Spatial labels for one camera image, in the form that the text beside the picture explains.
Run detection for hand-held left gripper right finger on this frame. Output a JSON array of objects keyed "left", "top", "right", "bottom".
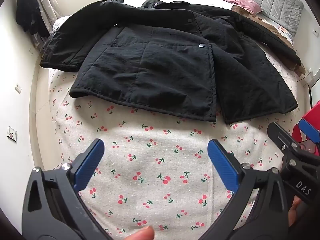
[{"left": 207, "top": 139, "right": 295, "bottom": 240}]

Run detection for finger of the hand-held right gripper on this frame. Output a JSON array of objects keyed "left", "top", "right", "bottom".
[
  {"left": 267, "top": 122, "right": 308, "bottom": 162},
  {"left": 298, "top": 119, "right": 320, "bottom": 155}
]

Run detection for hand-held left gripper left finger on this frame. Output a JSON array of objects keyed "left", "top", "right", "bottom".
[{"left": 22, "top": 138, "right": 113, "bottom": 240}]

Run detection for black quilted jacket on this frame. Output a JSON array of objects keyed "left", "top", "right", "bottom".
[{"left": 39, "top": 0, "right": 302, "bottom": 125}]

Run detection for dark hanging clothes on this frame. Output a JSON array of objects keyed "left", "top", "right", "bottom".
[{"left": 15, "top": 0, "right": 50, "bottom": 38}]

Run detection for person's right hand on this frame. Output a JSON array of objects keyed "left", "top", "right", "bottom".
[{"left": 287, "top": 195, "right": 305, "bottom": 232}]

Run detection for person's left hand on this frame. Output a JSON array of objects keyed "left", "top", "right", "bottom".
[{"left": 124, "top": 225, "right": 155, "bottom": 240}]

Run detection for red plastic stool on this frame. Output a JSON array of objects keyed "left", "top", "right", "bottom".
[{"left": 292, "top": 99, "right": 320, "bottom": 155}]

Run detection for brown fleece garment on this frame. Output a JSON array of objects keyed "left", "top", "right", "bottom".
[{"left": 231, "top": 5, "right": 307, "bottom": 76}]

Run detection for grey padded headboard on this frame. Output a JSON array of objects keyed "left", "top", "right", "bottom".
[{"left": 219, "top": 0, "right": 304, "bottom": 37}]

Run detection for sheer patterned curtain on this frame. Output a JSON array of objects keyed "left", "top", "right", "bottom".
[{"left": 27, "top": 0, "right": 61, "bottom": 35}]

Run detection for wall switch with sticker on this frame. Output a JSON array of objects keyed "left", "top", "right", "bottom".
[{"left": 7, "top": 126, "right": 18, "bottom": 142}]

